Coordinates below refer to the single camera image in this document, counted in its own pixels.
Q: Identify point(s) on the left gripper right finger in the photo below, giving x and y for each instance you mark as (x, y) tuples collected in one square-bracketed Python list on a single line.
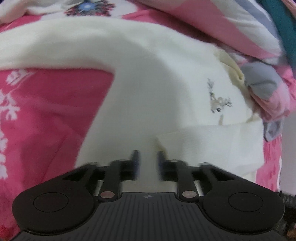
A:
[(183, 175)]

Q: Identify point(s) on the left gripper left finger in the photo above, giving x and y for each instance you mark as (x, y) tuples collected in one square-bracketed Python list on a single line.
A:
[(113, 175)]

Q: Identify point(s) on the cream deer sweater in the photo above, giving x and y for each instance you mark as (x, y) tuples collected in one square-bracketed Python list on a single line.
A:
[(170, 92)]

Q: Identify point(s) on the pink floral bed sheet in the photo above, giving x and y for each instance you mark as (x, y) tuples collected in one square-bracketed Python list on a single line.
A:
[(53, 110)]

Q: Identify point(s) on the pink patterned duvet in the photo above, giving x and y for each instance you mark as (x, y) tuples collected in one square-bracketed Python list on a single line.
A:
[(246, 31)]

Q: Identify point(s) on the white crumpled garment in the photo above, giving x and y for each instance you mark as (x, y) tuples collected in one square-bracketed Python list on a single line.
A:
[(14, 9)]

